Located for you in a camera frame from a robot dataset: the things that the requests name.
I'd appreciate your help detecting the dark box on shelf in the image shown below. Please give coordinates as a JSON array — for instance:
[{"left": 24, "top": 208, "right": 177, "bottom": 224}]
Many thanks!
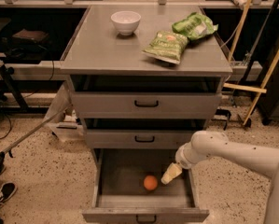
[{"left": 12, "top": 29, "right": 49, "bottom": 44}]

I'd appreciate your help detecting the white ceramic bowl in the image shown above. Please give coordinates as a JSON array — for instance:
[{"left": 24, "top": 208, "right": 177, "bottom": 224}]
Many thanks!
[{"left": 110, "top": 11, "right": 141, "bottom": 35}]

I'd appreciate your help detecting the grey metal pole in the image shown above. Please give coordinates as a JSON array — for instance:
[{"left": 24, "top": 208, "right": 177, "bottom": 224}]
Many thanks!
[{"left": 0, "top": 105, "right": 71, "bottom": 159}]

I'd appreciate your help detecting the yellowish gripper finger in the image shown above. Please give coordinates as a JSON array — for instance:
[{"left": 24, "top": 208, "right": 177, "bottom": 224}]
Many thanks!
[
  {"left": 160, "top": 173, "right": 177, "bottom": 185},
  {"left": 166, "top": 163, "right": 182, "bottom": 177}
]

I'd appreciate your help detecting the green chip bag front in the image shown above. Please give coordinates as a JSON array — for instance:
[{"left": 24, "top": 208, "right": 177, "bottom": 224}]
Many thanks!
[{"left": 143, "top": 31, "right": 188, "bottom": 64}]

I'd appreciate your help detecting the orange fruit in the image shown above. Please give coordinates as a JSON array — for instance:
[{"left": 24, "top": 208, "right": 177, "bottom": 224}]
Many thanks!
[{"left": 144, "top": 175, "right": 158, "bottom": 190}]

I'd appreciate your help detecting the green chip bag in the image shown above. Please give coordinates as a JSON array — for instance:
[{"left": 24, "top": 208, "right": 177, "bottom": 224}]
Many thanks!
[
  {"left": 172, "top": 12, "right": 218, "bottom": 41},
  {"left": 143, "top": 31, "right": 188, "bottom": 64}
]

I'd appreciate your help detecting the grey drawer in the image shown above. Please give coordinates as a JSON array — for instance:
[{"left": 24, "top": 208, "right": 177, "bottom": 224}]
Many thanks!
[
  {"left": 85, "top": 119, "right": 208, "bottom": 149},
  {"left": 70, "top": 75, "right": 221, "bottom": 119},
  {"left": 83, "top": 149, "right": 209, "bottom": 224}
]

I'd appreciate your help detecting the top grey drawer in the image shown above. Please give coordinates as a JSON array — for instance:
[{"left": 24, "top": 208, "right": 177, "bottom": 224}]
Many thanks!
[{"left": 70, "top": 75, "right": 221, "bottom": 119}]

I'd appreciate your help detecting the middle grey drawer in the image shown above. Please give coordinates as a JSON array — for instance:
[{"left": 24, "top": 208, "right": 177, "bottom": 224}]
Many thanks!
[{"left": 85, "top": 119, "right": 208, "bottom": 149}]

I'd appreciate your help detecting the grey drawer cabinet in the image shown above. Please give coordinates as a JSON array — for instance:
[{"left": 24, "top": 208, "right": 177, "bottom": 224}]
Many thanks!
[{"left": 59, "top": 4, "right": 233, "bottom": 161}]

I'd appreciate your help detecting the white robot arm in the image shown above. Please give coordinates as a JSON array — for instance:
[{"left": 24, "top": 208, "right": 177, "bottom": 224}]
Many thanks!
[{"left": 161, "top": 131, "right": 279, "bottom": 224}]

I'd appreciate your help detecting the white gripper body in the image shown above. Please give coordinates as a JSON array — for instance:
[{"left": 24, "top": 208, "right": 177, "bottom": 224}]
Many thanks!
[{"left": 175, "top": 147, "right": 192, "bottom": 170}]

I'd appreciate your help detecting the black white sneaker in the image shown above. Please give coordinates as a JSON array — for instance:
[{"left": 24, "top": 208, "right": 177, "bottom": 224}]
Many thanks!
[{"left": 0, "top": 182, "right": 17, "bottom": 207}]

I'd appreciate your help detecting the wooden easel frame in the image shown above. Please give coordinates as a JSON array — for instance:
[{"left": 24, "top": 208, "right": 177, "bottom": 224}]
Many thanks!
[{"left": 222, "top": 0, "right": 279, "bottom": 128}]

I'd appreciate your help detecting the bottom grey drawer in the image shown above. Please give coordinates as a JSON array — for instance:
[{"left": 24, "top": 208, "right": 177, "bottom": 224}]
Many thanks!
[{"left": 83, "top": 149, "right": 209, "bottom": 224}]

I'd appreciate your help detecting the green chip bag rear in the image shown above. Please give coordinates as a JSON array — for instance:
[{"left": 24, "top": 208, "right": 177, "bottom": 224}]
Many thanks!
[{"left": 172, "top": 12, "right": 218, "bottom": 41}]

